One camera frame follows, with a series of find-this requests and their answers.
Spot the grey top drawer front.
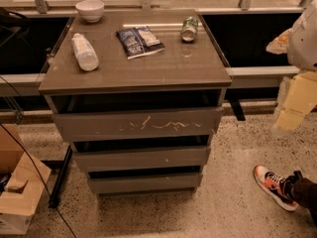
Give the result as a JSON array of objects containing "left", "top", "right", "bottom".
[{"left": 53, "top": 107, "right": 222, "bottom": 143}]

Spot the blue white snack bag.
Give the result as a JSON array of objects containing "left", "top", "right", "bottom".
[{"left": 116, "top": 26, "right": 165, "bottom": 60}]

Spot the black metal bar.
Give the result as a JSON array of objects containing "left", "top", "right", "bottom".
[{"left": 49, "top": 147, "right": 72, "bottom": 208}]

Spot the green soda can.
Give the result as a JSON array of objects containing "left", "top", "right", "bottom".
[{"left": 180, "top": 16, "right": 198, "bottom": 42}]

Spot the black chair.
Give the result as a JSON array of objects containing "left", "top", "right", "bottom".
[{"left": 0, "top": 7, "right": 30, "bottom": 47}]

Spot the dark trouser leg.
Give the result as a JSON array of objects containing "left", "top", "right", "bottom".
[{"left": 285, "top": 171, "right": 317, "bottom": 227}]

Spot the orange white sneaker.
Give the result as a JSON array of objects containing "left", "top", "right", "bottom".
[{"left": 254, "top": 165, "right": 298, "bottom": 212}]

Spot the clear plastic water bottle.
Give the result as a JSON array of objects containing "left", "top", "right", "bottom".
[{"left": 71, "top": 33, "right": 99, "bottom": 71}]

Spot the cardboard box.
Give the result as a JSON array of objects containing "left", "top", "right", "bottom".
[{"left": 0, "top": 124, "right": 51, "bottom": 235}]

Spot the grey drawer cabinet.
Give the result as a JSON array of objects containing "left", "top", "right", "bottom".
[{"left": 40, "top": 10, "right": 231, "bottom": 180}]

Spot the white ceramic bowl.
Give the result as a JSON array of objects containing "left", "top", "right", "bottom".
[{"left": 75, "top": 0, "right": 104, "bottom": 23}]

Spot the grey middle drawer front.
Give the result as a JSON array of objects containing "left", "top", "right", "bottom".
[{"left": 74, "top": 146, "right": 210, "bottom": 173}]

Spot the grey bottom drawer front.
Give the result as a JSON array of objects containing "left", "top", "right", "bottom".
[{"left": 87, "top": 173, "right": 202, "bottom": 194}]

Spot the black floor cable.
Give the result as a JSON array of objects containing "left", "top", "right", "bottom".
[{"left": 0, "top": 74, "right": 78, "bottom": 238}]

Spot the grey drawer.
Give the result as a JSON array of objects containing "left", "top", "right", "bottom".
[
  {"left": 53, "top": 107, "right": 222, "bottom": 143},
  {"left": 74, "top": 146, "right": 210, "bottom": 173},
  {"left": 87, "top": 173, "right": 202, "bottom": 194}
]

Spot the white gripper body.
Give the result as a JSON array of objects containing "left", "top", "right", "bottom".
[{"left": 287, "top": 0, "right": 317, "bottom": 71}]

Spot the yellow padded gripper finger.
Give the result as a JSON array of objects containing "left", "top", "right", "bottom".
[
  {"left": 265, "top": 29, "right": 292, "bottom": 55},
  {"left": 271, "top": 71, "right": 317, "bottom": 133}
]

